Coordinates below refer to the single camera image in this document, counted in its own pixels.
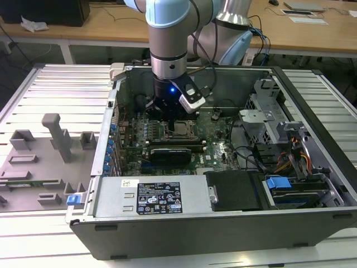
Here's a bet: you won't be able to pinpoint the CPU socket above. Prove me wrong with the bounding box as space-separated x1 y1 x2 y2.
164 119 198 140

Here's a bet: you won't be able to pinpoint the black drive bay cover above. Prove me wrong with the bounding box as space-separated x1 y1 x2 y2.
203 170 270 212

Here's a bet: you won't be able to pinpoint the black RAM stick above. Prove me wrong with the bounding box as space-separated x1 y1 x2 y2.
147 145 206 153

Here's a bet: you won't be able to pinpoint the black graphics card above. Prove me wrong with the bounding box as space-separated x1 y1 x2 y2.
149 147 192 168

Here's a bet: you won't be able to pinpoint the green motherboard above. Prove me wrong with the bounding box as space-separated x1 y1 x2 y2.
122 108 241 176

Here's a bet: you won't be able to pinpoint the grey case latch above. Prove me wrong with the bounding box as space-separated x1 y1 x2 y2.
109 63 127 82

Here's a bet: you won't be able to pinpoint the silver power supply unit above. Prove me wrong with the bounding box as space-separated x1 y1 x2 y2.
93 175 215 217

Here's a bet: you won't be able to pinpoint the silver metal drive cage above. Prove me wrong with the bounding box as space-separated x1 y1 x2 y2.
238 78 281 143

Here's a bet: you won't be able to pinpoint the wooden desk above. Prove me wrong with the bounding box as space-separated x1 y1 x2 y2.
0 0 357 66

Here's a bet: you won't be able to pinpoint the black open PC case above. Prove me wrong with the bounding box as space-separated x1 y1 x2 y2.
65 64 357 262

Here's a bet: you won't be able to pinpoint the hard disk in blue carrier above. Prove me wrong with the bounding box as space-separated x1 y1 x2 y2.
266 175 327 209

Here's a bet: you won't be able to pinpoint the grey parts rack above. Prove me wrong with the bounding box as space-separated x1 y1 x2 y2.
0 113 99 213

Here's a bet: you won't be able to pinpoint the black computer tower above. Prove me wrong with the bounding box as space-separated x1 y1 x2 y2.
0 0 91 27

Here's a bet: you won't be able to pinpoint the crumpled white paper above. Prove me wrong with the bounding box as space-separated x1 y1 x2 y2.
21 15 50 33

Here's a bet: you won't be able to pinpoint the green RAM stick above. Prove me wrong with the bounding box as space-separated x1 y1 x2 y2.
0 180 61 189

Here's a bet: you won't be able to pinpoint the grey flat laptop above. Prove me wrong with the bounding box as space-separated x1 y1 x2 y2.
283 1 326 13

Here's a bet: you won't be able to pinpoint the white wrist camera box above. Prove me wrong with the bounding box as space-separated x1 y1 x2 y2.
178 83 206 114

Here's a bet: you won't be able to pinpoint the black cable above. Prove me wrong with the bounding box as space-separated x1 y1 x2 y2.
230 144 269 171

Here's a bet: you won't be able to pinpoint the blue cable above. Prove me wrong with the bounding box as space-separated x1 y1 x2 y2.
257 27 272 66

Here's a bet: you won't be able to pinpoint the grey metal bracket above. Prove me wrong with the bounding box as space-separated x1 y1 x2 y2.
276 121 313 146

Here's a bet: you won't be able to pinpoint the orange yellow red wires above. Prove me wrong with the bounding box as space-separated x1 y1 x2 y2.
274 152 312 174

